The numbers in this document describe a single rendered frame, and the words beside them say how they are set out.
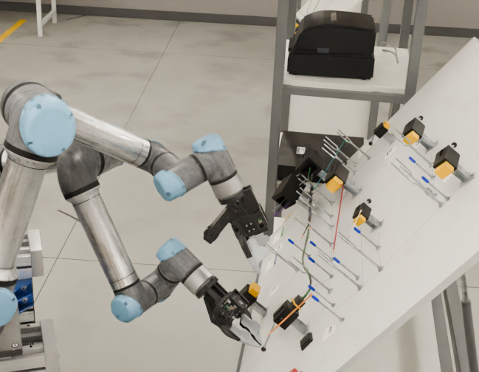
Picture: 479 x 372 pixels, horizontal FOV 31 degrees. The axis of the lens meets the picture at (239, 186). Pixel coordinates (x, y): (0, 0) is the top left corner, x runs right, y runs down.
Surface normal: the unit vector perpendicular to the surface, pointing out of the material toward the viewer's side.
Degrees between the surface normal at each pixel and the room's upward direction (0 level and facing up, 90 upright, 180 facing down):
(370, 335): 52
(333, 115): 90
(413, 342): 0
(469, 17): 90
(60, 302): 0
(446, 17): 90
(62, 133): 83
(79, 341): 0
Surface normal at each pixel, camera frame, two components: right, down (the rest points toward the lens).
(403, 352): 0.04, -0.90
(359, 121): -0.05, 0.42
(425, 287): -0.76, -0.62
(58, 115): 0.56, 0.26
